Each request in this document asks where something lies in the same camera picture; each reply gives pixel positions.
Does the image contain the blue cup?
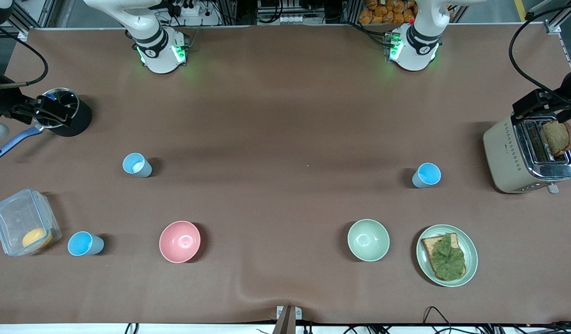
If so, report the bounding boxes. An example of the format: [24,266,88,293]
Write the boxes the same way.
[411,162,442,189]
[67,231,105,257]
[122,152,153,179]

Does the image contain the glass lid with blue knob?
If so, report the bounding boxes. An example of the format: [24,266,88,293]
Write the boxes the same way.
[34,88,80,129]

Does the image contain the brown toast slice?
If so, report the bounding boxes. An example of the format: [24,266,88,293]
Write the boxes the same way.
[540,119,571,158]

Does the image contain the beige toaster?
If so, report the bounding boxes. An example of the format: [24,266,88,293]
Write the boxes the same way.
[482,113,571,195]

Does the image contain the clear plastic container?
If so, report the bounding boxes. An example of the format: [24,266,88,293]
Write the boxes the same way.
[0,188,63,257]

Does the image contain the orange round food piece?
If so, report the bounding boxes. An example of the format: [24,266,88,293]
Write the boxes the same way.
[21,227,53,250]

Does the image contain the power strip with black plugs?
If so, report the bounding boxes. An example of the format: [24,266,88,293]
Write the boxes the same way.
[170,0,208,17]

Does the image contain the pale green plate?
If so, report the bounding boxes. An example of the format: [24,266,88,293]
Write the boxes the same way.
[415,224,479,288]

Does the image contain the bag of orange buns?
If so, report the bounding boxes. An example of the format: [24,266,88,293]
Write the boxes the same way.
[358,0,419,25]

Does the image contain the pink bowl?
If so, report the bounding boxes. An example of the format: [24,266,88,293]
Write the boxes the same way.
[158,220,202,264]

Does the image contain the bread slice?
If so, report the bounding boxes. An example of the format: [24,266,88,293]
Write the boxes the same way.
[421,232,467,281]

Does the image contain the green lettuce leaf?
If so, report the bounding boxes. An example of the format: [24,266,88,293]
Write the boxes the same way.
[431,233,467,281]

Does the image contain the pale green bowl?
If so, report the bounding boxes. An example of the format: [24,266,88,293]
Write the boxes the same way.
[347,218,391,263]

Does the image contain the black pot with blue handle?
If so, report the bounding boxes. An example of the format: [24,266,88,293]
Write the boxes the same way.
[0,87,92,160]

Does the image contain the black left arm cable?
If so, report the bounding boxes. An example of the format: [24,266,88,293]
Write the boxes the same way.
[508,3,571,96]

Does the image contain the black looped cable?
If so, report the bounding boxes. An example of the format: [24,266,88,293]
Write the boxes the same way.
[422,305,454,327]

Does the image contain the metal table edge bracket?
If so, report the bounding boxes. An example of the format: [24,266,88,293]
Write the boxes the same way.
[276,305,303,334]

